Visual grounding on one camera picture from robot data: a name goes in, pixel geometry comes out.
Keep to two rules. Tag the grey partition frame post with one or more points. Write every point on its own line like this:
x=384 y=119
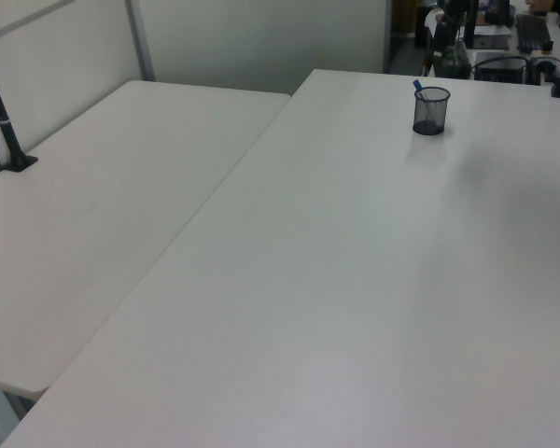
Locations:
x=140 y=42

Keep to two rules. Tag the white side table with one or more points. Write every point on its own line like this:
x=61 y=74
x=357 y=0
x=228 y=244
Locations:
x=98 y=196

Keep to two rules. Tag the blue and white marker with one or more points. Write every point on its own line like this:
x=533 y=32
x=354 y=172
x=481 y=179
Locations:
x=418 y=85

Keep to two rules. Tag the black mesh pen cup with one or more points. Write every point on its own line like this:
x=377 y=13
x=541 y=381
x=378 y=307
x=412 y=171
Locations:
x=430 y=116

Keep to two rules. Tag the black keyboard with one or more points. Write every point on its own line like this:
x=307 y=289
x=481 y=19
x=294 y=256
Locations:
x=532 y=30

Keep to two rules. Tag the black box device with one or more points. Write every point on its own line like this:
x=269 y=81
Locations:
x=499 y=69

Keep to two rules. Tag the black camera pole with clamp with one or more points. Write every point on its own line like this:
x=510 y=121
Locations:
x=4 y=126

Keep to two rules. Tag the dark green machine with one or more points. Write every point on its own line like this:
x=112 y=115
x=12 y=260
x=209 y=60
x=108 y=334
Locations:
x=450 y=58

